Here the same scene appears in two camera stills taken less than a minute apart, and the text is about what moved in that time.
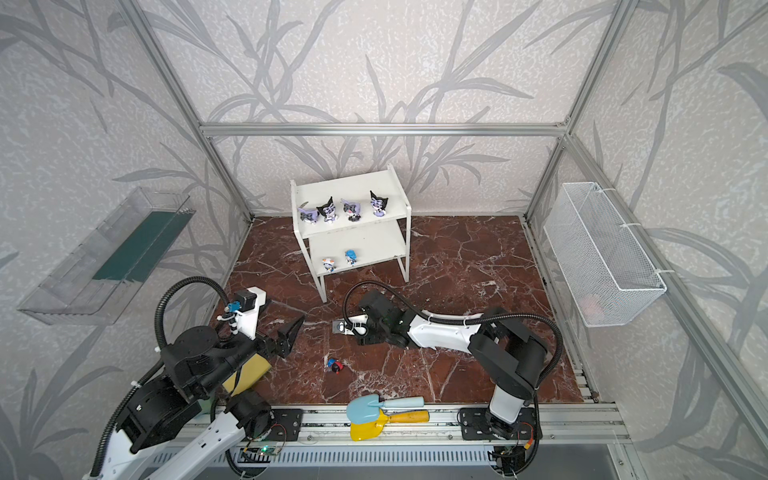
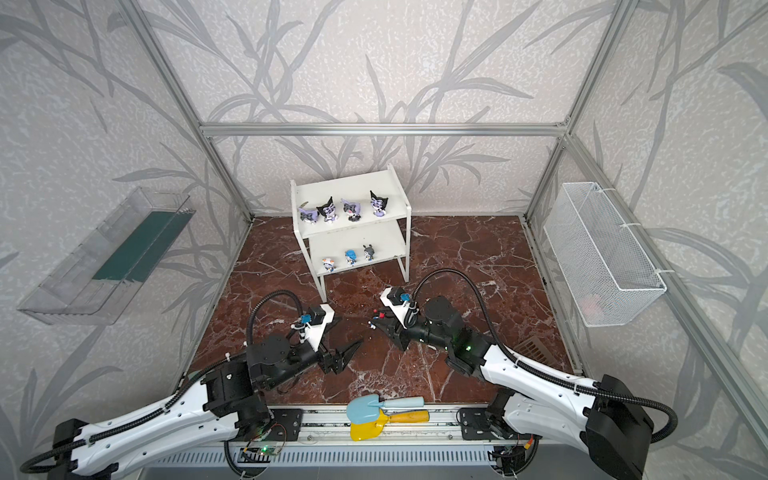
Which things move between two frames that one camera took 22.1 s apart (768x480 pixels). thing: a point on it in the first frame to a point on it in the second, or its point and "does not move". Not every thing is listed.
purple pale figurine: [351, 209] does not move
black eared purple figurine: [308, 215] does not move
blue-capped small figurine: [350, 257] does not move
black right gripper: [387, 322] to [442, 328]
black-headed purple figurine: [328, 210] does not move
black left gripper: [273, 343] to [330, 360]
